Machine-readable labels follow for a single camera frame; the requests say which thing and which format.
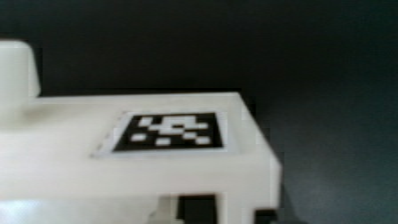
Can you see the white drawer cabinet box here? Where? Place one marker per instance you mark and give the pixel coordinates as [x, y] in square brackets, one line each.
[19, 86]

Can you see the white front drawer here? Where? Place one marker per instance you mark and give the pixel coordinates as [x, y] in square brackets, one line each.
[101, 152]

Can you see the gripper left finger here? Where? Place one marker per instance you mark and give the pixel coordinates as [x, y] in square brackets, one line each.
[185, 209]

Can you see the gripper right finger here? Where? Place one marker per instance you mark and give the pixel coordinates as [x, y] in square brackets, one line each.
[264, 216]

